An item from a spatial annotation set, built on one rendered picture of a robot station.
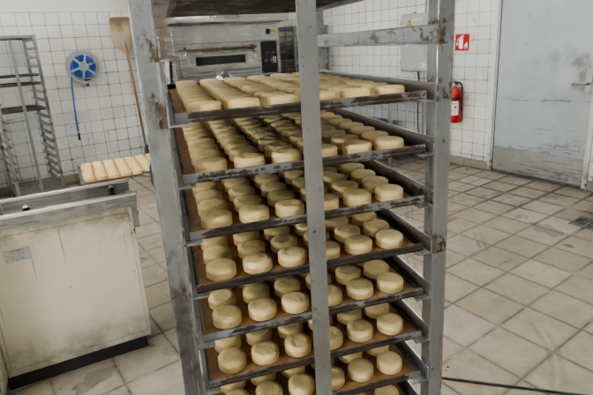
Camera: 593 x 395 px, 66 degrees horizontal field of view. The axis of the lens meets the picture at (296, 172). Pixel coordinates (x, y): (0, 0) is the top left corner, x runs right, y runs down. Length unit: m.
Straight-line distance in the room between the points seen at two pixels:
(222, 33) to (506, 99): 3.44
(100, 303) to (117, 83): 4.37
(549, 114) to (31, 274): 4.81
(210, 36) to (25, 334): 4.22
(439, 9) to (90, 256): 2.13
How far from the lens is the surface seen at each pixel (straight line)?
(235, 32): 6.15
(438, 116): 0.79
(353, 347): 0.90
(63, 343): 2.76
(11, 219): 2.50
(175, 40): 5.81
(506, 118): 5.72
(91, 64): 6.42
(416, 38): 0.83
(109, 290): 2.64
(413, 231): 0.90
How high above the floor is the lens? 1.59
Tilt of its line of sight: 16 degrees down
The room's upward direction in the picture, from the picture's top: 3 degrees counter-clockwise
